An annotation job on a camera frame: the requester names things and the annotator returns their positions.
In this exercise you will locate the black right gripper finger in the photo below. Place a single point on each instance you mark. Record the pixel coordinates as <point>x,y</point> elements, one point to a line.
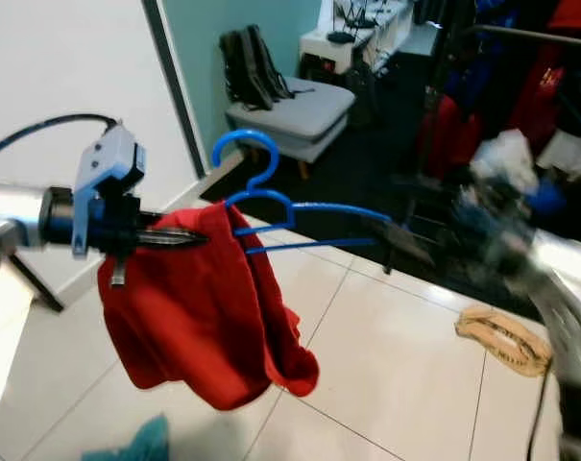
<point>410,252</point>
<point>403,230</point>

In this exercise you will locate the blue plastic hanger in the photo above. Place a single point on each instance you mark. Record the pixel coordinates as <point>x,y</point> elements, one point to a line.
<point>246,133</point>

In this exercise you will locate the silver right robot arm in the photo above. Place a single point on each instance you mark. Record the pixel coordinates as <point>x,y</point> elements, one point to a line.
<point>568,298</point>

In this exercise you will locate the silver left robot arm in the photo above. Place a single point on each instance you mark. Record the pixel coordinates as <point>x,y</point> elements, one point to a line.
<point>12,206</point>

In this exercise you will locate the dark red garment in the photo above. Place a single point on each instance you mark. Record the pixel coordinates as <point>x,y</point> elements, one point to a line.
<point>448,139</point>

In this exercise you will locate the white garment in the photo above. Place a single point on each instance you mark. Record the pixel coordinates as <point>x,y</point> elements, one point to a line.
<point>568,154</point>

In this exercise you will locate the blue printed jersey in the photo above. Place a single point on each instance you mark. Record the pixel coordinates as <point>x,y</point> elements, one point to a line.
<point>482,86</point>

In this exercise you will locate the grey cushioned bench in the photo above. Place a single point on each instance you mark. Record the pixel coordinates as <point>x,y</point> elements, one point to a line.
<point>290,113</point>

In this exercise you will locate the black backpack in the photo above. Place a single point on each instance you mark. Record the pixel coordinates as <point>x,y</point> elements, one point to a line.
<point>252,67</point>

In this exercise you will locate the white shelf unit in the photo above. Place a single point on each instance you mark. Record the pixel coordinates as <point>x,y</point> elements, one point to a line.
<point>367,43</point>

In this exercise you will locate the teal cloth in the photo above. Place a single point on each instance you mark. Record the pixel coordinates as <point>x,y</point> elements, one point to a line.
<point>146,444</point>

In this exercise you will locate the black antenna router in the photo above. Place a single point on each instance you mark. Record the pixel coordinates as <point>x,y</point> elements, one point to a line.
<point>340,37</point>

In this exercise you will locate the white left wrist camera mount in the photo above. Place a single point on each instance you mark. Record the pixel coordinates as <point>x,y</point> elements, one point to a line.
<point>108,154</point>

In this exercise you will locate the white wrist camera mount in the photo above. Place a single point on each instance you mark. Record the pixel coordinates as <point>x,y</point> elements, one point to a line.
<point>108,154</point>
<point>501,158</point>

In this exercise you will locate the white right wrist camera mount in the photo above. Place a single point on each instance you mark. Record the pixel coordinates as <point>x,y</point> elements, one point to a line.
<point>501,158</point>

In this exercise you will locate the black wall corner strip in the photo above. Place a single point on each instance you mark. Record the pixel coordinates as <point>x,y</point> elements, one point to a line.
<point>177,86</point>

